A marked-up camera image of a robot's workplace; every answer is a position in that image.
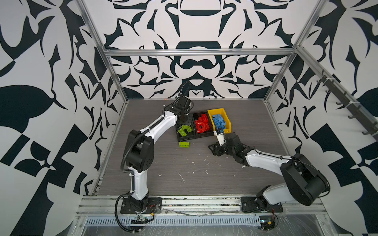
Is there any green brick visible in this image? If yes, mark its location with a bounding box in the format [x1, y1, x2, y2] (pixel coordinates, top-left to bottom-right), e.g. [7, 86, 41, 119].
[181, 125, 193, 132]
[179, 142, 190, 148]
[178, 128, 187, 137]

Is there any blue brick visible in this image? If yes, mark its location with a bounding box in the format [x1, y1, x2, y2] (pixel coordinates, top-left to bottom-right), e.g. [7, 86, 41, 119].
[213, 115, 221, 129]
[217, 114, 226, 132]

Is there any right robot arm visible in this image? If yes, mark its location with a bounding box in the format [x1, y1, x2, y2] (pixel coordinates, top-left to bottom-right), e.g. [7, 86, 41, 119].
[208, 132, 331, 206]

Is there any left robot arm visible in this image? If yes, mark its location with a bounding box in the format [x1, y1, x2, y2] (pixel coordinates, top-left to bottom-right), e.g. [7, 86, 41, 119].
[114, 82, 194, 234]

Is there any left black bin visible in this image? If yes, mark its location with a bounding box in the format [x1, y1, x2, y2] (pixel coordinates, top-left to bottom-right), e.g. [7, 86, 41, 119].
[175, 114, 196, 142]

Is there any black bin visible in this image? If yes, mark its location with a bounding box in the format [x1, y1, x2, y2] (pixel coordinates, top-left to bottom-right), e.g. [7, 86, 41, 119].
[193, 111, 214, 138]
[175, 114, 196, 142]

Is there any right black bin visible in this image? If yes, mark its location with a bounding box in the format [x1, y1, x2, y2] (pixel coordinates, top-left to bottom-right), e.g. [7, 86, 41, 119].
[193, 111, 214, 138]

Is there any green brick top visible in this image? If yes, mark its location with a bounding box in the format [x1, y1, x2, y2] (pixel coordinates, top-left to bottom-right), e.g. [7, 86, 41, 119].
[179, 142, 190, 148]

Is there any yellow bin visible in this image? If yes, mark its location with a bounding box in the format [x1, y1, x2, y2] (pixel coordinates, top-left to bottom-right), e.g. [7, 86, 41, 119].
[207, 108, 232, 134]

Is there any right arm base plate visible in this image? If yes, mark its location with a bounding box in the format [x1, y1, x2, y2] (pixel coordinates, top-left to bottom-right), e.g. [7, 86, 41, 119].
[240, 197, 284, 213]

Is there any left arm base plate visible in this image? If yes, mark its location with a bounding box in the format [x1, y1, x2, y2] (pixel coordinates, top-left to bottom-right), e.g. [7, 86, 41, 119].
[120, 197, 162, 214]

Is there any aluminium front rail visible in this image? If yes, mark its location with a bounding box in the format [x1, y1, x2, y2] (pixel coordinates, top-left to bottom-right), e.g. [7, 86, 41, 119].
[75, 195, 326, 216]

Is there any wall hook rail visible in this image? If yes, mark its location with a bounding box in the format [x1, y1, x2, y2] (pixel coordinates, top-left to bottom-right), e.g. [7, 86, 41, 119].
[317, 69, 378, 141]

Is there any white cable duct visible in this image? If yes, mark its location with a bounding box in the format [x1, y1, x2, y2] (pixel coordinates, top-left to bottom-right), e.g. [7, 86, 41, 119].
[85, 215, 261, 227]

